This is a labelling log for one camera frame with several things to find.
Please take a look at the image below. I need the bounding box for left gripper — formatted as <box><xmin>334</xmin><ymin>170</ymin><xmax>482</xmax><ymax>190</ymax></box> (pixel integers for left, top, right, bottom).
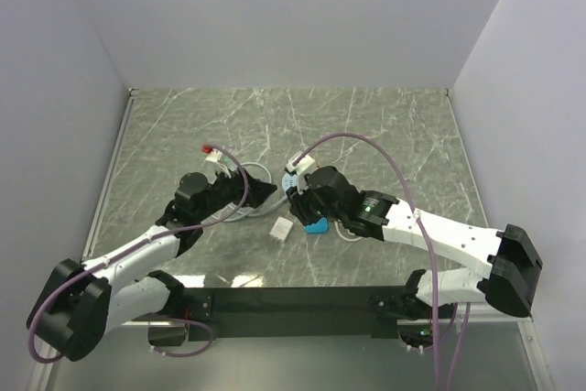
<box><xmin>195</xmin><ymin>163</ymin><xmax>277</xmax><ymax>222</ymax></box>

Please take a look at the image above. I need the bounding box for round light blue power strip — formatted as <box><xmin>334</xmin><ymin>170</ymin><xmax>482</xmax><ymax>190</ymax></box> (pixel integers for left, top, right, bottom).
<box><xmin>281</xmin><ymin>173</ymin><xmax>298</xmax><ymax>193</ymax></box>

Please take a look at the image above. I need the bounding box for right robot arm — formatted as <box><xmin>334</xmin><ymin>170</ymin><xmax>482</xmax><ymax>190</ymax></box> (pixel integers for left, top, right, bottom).
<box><xmin>286</xmin><ymin>165</ymin><xmax>543</xmax><ymax>319</ymax></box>

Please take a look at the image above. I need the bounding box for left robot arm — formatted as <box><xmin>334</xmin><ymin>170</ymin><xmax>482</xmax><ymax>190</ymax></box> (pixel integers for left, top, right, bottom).
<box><xmin>27</xmin><ymin>168</ymin><xmax>277</xmax><ymax>364</ymax></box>

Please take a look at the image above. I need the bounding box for white square plug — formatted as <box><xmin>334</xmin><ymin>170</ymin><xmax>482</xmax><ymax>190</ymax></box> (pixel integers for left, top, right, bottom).
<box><xmin>269</xmin><ymin>217</ymin><xmax>293</xmax><ymax>243</ymax></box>

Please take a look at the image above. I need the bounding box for blue square adapter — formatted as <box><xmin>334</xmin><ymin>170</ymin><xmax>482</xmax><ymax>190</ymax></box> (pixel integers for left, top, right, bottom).
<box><xmin>304</xmin><ymin>217</ymin><xmax>329</xmax><ymax>234</ymax></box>

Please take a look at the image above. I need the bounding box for black base beam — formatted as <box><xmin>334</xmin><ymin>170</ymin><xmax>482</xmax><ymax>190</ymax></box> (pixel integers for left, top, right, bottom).
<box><xmin>169</xmin><ymin>286</ymin><xmax>431</xmax><ymax>339</ymax></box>

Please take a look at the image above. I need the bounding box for light blue power cable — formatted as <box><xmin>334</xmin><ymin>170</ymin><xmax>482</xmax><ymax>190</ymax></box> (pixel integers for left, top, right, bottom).
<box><xmin>212</xmin><ymin>161</ymin><xmax>292</xmax><ymax>223</ymax></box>

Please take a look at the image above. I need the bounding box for white power cable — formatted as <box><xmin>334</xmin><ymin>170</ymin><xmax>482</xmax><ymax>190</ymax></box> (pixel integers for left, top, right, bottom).
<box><xmin>331</xmin><ymin>221</ymin><xmax>363</xmax><ymax>243</ymax></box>

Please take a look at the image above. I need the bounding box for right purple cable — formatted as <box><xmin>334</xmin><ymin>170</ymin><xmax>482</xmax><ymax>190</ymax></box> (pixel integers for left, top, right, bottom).
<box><xmin>295</xmin><ymin>133</ymin><xmax>472</xmax><ymax>391</ymax></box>

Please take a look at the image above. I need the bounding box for purple cable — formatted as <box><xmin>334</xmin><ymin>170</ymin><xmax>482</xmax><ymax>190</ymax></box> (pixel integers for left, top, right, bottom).
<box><xmin>295</xmin><ymin>133</ymin><xmax>472</xmax><ymax>391</ymax></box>
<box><xmin>27</xmin><ymin>146</ymin><xmax>251</xmax><ymax>364</ymax></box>

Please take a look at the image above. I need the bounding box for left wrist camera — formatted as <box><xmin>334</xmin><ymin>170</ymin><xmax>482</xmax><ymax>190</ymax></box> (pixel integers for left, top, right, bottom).
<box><xmin>201</xmin><ymin>144</ymin><xmax>238</xmax><ymax>177</ymax></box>

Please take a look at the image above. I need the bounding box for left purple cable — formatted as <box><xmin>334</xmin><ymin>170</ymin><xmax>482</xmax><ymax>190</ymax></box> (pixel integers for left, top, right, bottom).
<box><xmin>27</xmin><ymin>146</ymin><xmax>251</xmax><ymax>364</ymax></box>

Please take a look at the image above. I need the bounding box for aluminium rail frame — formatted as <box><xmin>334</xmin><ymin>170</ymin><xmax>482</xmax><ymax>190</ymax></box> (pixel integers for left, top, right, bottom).
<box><xmin>34</xmin><ymin>89</ymin><xmax>531</xmax><ymax>390</ymax></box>

